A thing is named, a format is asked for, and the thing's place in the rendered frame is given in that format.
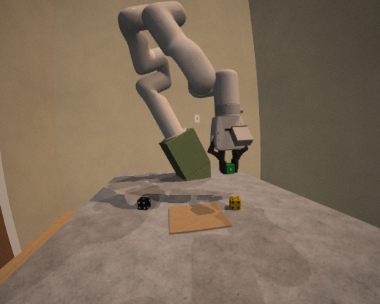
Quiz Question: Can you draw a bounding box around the black die with white pips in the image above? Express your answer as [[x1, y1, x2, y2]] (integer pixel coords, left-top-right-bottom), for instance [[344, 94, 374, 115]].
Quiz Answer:
[[137, 197, 151, 210]]

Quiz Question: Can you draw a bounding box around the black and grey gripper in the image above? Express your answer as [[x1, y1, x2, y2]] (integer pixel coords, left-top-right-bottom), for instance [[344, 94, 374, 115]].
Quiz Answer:
[[207, 114, 248, 175]]

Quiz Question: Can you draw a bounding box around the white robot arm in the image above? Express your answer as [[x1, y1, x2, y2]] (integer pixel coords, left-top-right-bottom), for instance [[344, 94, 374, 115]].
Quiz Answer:
[[118, 1, 254, 146]]

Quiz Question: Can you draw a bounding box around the green die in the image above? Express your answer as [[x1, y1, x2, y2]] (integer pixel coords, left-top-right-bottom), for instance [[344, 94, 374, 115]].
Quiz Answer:
[[226, 162, 235, 175]]

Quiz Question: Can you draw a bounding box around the yellow die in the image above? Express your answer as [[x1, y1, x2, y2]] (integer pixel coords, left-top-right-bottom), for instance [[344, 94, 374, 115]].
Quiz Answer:
[[229, 196, 241, 210]]

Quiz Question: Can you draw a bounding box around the orange flat mat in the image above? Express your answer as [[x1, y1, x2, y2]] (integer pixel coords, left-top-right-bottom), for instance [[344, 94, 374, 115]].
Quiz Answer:
[[169, 202, 232, 234]]

